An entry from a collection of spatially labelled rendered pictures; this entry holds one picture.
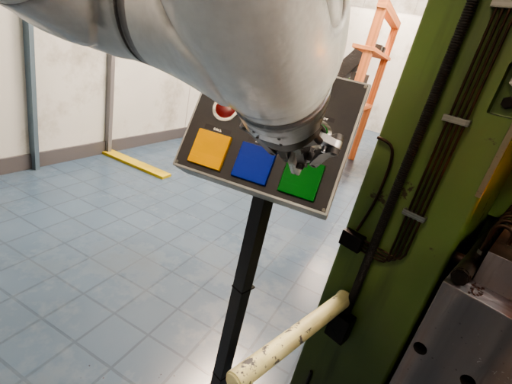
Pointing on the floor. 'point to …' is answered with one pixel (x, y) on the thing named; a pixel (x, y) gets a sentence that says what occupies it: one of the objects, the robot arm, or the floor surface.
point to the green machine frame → (468, 151)
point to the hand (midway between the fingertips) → (296, 161)
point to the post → (253, 235)
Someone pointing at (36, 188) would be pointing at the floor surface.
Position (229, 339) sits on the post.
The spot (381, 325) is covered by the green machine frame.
